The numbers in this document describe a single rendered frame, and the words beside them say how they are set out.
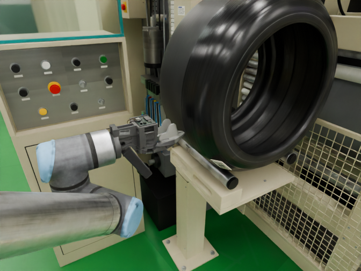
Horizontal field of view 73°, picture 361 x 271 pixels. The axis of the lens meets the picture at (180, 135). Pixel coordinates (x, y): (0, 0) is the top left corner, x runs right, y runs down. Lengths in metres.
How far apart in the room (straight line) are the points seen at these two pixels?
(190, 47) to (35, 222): 0.49
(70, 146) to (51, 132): 0.67
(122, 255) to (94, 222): 1.28
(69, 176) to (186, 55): 0.40
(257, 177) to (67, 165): 0.70
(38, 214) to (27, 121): 0.92
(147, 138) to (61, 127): 0.68
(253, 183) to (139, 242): 1.04
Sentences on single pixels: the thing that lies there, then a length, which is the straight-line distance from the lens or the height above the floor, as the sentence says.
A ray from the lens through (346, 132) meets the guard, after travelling 1.06.
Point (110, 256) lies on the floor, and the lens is 1.77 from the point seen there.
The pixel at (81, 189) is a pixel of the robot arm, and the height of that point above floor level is 1.01.
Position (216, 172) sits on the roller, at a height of 0.91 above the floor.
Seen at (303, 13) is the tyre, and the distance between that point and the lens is 0.73.
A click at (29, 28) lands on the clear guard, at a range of 1.17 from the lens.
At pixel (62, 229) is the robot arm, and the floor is 1.10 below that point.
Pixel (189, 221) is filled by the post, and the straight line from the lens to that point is 1.43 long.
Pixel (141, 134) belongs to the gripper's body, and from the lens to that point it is 0.61.
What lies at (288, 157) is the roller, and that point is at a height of 0.91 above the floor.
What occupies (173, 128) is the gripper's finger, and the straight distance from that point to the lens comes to 0.67.
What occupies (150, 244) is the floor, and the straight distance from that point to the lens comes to 1.77.
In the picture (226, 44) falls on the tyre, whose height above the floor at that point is 1.32.
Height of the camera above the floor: 1.40
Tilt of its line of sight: 28 degrees down
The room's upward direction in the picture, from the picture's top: straight up
